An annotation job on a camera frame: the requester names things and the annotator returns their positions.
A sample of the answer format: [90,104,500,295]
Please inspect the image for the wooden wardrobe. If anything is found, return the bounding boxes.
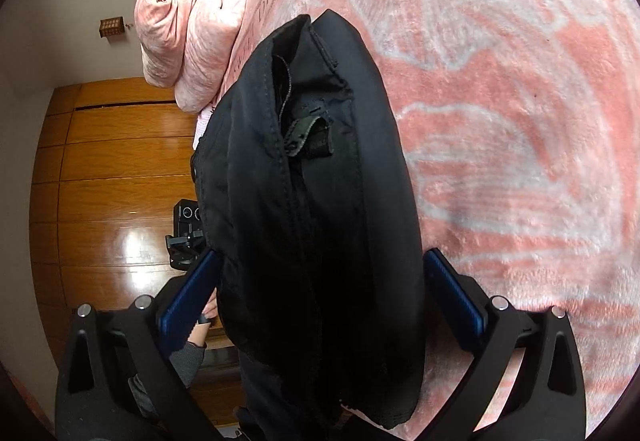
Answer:
[28,77,249,427]

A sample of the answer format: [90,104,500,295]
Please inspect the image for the lower pink folded quilt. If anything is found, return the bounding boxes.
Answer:
[174,0,246,114]

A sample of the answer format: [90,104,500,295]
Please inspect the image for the black padded pants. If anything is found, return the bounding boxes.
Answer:
[192,11,426,440]

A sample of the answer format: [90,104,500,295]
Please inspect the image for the grey sleeved left forearm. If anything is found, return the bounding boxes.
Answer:
[127,340,207,417]

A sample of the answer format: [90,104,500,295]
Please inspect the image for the person's left hand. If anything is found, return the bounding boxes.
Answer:
[188,291,218,348]

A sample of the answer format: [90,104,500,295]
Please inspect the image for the pink patterned bedspread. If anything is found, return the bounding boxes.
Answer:
[227,0,639,440]

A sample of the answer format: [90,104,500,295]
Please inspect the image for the brown wall switch box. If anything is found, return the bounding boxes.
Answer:
[99,16,126,38]

